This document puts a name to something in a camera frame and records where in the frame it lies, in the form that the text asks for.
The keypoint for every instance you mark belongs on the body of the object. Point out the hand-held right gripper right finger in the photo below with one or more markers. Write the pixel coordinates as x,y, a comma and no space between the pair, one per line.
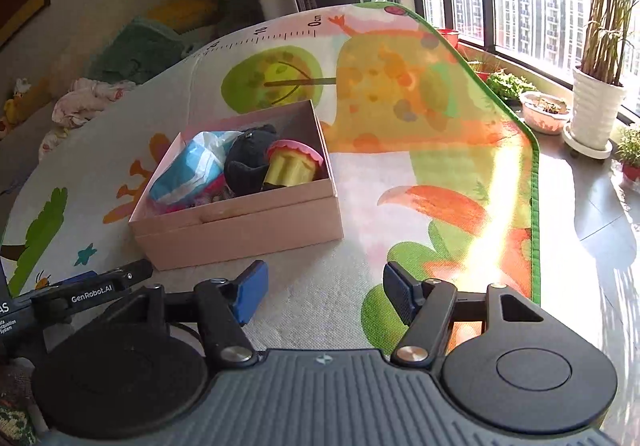
402,296

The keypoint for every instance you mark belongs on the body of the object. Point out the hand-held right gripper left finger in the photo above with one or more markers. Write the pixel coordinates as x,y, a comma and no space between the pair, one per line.
250,293

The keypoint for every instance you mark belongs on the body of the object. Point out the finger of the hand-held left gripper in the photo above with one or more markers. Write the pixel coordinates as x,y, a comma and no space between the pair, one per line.
90,298
82,277

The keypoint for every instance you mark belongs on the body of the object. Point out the pink cardboard box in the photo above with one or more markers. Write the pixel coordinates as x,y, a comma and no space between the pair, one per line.
240,231

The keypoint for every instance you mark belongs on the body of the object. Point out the yellow pink cupcake toy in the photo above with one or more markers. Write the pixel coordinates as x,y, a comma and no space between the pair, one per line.
292,169

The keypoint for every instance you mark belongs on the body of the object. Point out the black plush toy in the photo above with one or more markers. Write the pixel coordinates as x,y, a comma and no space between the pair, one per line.
245,161

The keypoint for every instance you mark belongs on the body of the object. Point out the blue snack packet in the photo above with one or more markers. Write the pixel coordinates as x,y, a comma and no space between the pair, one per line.
185,171

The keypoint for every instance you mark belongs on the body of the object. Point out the cartoon animal play mat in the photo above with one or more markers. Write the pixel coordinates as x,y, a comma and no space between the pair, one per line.
400,151

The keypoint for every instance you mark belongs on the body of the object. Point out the pink floral cloth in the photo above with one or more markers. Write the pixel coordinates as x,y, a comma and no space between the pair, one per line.
85,101

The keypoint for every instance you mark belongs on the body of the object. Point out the pink white bowl planter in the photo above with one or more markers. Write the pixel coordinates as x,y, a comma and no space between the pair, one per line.
542,121

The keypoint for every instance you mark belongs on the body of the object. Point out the green plush blanket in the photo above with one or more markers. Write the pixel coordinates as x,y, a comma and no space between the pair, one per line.
135,51

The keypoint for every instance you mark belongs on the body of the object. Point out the white wheeled pot saucer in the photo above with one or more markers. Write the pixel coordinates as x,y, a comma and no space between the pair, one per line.
585,152

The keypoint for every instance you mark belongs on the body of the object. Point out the green leafy plant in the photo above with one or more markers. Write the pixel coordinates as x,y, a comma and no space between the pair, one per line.
510,85

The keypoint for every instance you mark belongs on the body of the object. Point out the small plant in red pot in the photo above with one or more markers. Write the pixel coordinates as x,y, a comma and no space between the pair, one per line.
631,171

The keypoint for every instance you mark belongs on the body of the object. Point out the red plant pot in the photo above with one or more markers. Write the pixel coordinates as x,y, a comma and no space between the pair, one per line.
450,37

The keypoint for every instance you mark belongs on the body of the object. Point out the white ribbed plant pot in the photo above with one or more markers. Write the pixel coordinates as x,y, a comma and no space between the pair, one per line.
595,111

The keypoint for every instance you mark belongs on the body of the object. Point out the yellow pillow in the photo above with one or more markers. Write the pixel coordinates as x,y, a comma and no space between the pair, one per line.
185,9

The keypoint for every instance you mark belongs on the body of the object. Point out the tall palm plant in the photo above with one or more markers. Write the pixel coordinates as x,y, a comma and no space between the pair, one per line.
600,26

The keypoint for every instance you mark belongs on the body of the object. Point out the black window frame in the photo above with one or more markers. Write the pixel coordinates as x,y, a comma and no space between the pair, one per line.
487,1

